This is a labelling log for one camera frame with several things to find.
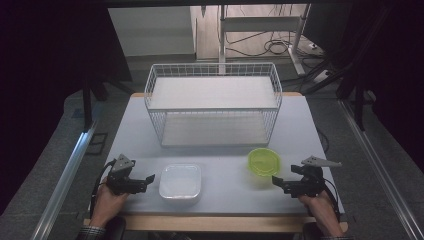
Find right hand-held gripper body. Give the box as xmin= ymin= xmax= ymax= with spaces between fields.
xmin=283 ymin=155 xmax=343 ymax=199

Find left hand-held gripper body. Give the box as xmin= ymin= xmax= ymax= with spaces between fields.
xmin=106 ymin=153 xmax=148 ymax=196

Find translucent green round bowl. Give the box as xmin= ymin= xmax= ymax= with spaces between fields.
xmin=247 ymin=147 xmax=282 ymax=178

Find white square bowl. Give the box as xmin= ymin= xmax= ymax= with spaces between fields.
xmin=158 ymin=163 xmax=203 ymax=201

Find white wire two-tier rack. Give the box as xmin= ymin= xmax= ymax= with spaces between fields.
xmin=143 ymin=62 xmax=284 ymax=148

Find person's left hand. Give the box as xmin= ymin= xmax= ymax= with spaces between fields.
xmin=89 ymin=181 xmax=130 ymax=228

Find person's right hand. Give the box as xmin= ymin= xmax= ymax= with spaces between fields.
xmin=298 ymin=190 xmax=344 ymax=238

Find black metal stand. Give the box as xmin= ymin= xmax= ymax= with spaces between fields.
xmin=301 ymin=63 xmax=368 ymax=132
xmin=82 ymin=75 xmax=134 ymax=132

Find white power strip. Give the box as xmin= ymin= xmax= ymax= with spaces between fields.
xmin=312 ymin=69 xmax=332 ymax=84

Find white panel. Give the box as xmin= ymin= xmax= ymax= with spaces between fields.
xmin=107 ymin=6 xmax=196 ymax=58

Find left hand-held gripper black cable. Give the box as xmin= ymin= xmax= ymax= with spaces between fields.
xmin=89 ymin=159 xmax=117 ymax=214

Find hand-held gripper black cable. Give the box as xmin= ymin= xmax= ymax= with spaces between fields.
xmin=89 ymin=159 xmax=117 ymax=214
xmin=321 ymin=177 xmax=342 ymax=223

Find right hand-held gripper black cable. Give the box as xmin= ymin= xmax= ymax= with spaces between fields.
xmin=321 ymin=177 xmax=342 ymax=223

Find aluminium rail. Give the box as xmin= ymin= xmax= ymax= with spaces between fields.
xmin=337 ymin=99 xmax=424 ymax=240
xmin=30 ymin=120 xmax=98 ymax=240

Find black floor cables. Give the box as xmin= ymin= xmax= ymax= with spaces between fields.
xmin=225 ymin=30 xmax=323 ymax=58

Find white metal desk frame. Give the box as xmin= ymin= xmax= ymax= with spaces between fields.
xmin=218 ymin=3 xmax=313 ymax=76

